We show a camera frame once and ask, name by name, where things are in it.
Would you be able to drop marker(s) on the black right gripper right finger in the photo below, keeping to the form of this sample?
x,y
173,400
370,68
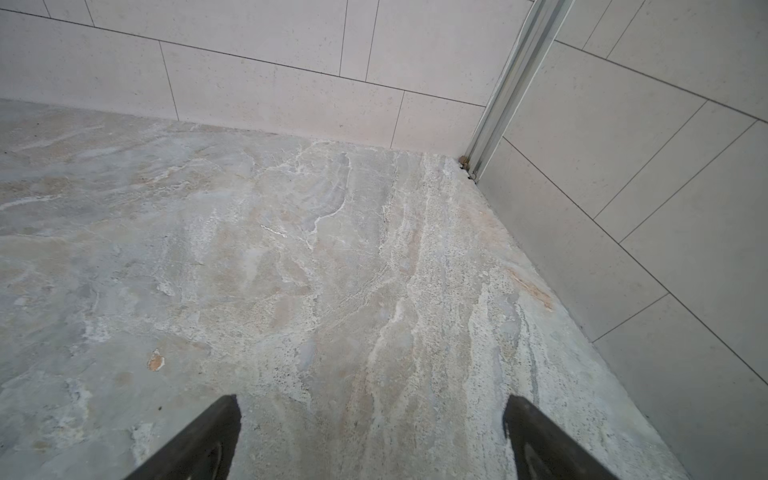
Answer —
x,y
542,450

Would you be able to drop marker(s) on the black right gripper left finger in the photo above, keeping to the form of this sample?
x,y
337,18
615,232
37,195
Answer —
x,y
204,449

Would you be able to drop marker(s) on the aluminium right corner post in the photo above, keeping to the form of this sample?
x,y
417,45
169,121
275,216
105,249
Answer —
x,y
535,38

